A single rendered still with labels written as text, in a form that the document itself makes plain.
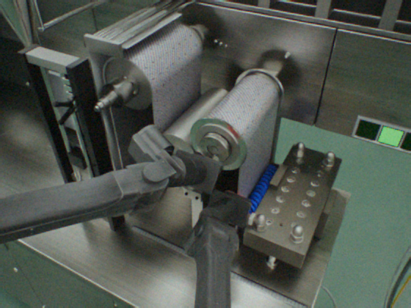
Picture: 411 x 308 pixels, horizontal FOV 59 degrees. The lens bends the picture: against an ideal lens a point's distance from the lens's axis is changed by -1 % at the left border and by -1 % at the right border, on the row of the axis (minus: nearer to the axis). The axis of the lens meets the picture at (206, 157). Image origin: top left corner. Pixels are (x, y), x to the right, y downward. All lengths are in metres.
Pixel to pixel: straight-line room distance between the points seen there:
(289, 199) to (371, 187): 1.71
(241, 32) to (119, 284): 0.76
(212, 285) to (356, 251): 1.76
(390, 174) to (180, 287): 2.12
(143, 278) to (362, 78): 0.78
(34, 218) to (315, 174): 0.83
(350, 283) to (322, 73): 1.40
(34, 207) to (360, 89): 0.82
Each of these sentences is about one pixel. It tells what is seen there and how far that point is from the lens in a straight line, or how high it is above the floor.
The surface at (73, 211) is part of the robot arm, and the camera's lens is 0.56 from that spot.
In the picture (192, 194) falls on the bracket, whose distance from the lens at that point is 0.91.
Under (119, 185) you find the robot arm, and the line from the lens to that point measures 0.58.
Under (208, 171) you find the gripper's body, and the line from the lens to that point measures 0.74.
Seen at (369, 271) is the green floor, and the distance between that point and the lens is 2.28.
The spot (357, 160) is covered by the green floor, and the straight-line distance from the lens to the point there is 2.91.
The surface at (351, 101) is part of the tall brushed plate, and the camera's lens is 1.07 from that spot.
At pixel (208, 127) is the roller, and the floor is 1.30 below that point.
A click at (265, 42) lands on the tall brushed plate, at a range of 1.07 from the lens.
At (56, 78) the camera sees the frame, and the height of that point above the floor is 1.37.
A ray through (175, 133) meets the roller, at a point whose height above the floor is 1.23.
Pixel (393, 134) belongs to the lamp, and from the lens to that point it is 1.10.
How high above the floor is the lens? 1.79
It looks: 41 degrees down
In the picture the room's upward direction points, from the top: straight up
